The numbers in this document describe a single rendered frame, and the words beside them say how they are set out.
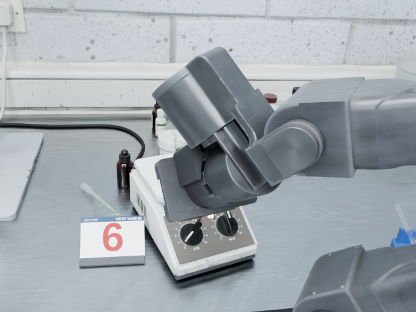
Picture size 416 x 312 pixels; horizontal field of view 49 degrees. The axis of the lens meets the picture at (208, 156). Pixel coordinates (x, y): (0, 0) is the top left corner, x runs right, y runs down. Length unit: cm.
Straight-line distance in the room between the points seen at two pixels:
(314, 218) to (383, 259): 39
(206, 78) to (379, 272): 21
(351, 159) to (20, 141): 77
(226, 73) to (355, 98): 11
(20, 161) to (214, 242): 43
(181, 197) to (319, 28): 80
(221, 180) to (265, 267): 31
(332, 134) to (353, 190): 57
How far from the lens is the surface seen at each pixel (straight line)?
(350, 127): 33
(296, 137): 32
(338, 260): 44
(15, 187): 84
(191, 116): 37
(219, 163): 39
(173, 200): 46
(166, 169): 46
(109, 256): 68
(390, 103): 33
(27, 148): 97
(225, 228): 65
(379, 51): 128
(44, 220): 77
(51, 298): 64
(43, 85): 111
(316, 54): 121
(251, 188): 38
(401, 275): 39
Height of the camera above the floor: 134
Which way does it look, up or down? 28 degrees down
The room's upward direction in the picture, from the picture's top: 4 degrees clockwise
